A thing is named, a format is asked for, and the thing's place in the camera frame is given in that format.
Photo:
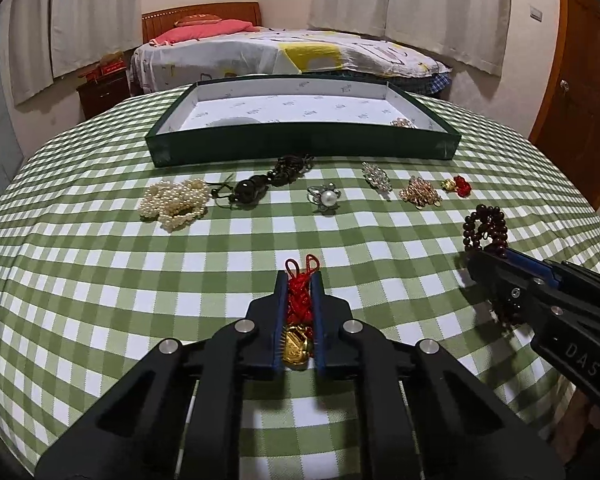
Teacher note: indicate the pink pillow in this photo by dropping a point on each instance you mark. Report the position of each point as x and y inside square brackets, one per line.
[205, 31]

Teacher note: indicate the clear crystal brooch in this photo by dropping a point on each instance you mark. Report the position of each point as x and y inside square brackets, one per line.
[377, 177]

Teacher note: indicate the wooden nightstand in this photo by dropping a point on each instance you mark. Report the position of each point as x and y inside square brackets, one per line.
[105, 95]

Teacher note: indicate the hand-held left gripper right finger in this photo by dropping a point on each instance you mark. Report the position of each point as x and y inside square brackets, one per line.
[318, 320]

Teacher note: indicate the large red knot gold charm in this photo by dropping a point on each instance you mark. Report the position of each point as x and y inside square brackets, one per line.
[300, 300]

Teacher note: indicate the white yellow printed bed sheet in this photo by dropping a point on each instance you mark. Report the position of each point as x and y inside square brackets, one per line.
[280, 55]

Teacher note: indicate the round door knob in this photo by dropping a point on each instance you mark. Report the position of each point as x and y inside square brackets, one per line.
[564, 85]

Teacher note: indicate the white wall switch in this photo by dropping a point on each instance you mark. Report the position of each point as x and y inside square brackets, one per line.
[535, 12]

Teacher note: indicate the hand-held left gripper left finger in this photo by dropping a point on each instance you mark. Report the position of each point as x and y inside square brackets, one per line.
[281, 310]

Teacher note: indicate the wooden headboard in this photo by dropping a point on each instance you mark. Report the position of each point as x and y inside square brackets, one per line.
[200, 10]

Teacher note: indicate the brown wooden door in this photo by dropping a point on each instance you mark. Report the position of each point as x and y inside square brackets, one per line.
[580, 85]

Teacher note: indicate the red patterned pillow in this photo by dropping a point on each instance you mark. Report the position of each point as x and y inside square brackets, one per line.
[197, 20]

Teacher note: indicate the red box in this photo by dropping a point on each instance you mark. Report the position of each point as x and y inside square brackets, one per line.
[107, 67]

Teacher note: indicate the gold rhinestone brooch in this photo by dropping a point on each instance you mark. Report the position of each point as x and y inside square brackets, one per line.
[420, 192]

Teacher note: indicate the wide white curtain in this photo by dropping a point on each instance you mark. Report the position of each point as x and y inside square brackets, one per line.
[95, 10]
[450, 10]

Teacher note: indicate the dark wooden gourd bead pendant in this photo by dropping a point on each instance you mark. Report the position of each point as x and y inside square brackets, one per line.
[249, 192]

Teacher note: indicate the green tray box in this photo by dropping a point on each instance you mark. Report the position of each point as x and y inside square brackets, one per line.
[305, 110]

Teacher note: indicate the blue plaid bed sheet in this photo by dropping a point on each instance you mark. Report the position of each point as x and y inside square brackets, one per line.
[432, 82]

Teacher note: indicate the small gold brooch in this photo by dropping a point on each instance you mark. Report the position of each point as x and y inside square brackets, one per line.
[401, 122]

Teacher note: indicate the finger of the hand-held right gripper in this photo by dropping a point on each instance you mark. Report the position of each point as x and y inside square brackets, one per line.
[530, 266]
[500, 280]

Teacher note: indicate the green checked tablecloth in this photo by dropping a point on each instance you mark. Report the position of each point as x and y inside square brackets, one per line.
[105, 285]

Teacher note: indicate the small red knot gold charm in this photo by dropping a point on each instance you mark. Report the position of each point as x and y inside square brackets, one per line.
[460, 185]

